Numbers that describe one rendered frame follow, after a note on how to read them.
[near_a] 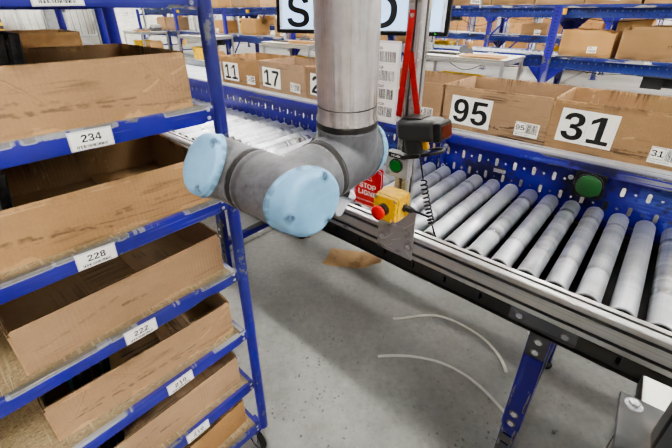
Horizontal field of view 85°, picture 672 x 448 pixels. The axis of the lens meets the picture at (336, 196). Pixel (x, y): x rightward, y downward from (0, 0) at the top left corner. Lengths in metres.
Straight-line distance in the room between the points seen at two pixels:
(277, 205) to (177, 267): 0.49
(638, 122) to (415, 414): 1.20
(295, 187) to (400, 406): 1.26
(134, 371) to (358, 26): 0.83
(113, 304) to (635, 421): 0.90
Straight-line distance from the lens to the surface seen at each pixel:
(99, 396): 1.00
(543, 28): 10.39
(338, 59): 0.48
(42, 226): 0.76
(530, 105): 1.46
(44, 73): 0.71
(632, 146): 1.44
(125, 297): 0.87
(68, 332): 0.86
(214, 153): 0.51
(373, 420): 1.55
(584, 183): 1.41
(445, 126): 0.86
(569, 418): 1.76
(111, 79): 0.73
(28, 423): 1.10
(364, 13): 0.48
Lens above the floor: 1.31
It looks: 27 degrees down
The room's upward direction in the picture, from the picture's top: straight up
